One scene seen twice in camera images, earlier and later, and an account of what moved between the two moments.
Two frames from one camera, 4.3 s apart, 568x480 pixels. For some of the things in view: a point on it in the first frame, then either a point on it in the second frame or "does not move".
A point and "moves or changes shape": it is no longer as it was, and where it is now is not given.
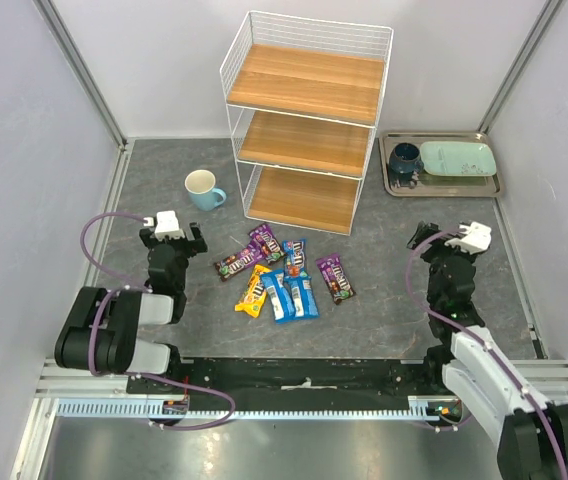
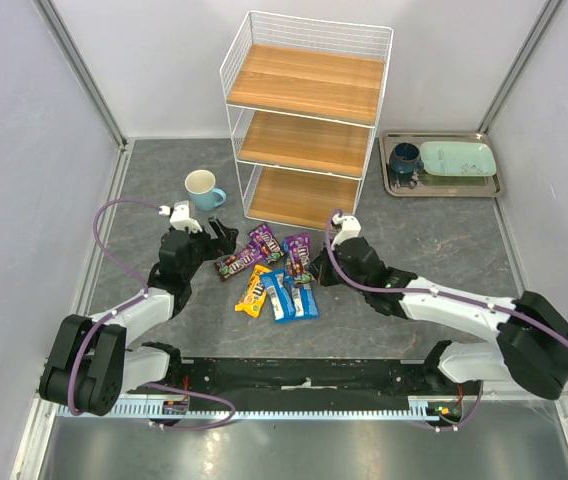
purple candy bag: x=335 y=275 moves or changes shape
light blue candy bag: x=279 y=296 does not move
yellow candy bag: x=254 y=294 does not move
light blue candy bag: x=300 y=302 does not move
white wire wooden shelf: x=304 y=97 does not move
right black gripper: x=427 y=234 -> x=327 y=267
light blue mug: x=200 y=185 does not move
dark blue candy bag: x=294 y=257 -> x=292 y=279
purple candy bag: x=265 y=237 does not move
